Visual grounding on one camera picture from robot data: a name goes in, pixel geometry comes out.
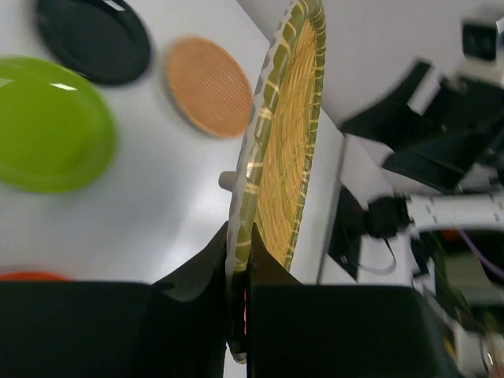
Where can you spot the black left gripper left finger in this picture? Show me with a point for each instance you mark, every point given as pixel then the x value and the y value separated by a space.
pixel 171 328

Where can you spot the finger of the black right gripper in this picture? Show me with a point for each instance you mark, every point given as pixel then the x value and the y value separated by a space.
pixel 439 163
pixel 393 121

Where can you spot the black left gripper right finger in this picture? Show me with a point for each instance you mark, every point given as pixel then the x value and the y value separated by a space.
pixel 300 330

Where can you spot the green-rimmed bamboo tray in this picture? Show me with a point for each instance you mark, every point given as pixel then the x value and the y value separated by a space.
pixel 271 179

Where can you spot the tan woven wicker tray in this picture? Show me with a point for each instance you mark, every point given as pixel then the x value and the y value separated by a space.
pixel 208 86

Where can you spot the green plastic plate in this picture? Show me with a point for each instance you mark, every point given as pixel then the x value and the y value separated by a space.
pixel 57 133

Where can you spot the black plastic plate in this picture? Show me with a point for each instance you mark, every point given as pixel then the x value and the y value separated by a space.
pixel 104 41

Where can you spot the orange plastic plate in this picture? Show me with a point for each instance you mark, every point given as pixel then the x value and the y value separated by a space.
pixel 33 276

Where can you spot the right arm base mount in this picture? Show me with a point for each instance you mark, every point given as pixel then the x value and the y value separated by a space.
pixel 354 236

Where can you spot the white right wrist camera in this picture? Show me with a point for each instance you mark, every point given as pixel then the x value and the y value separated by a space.
pixel 482 37

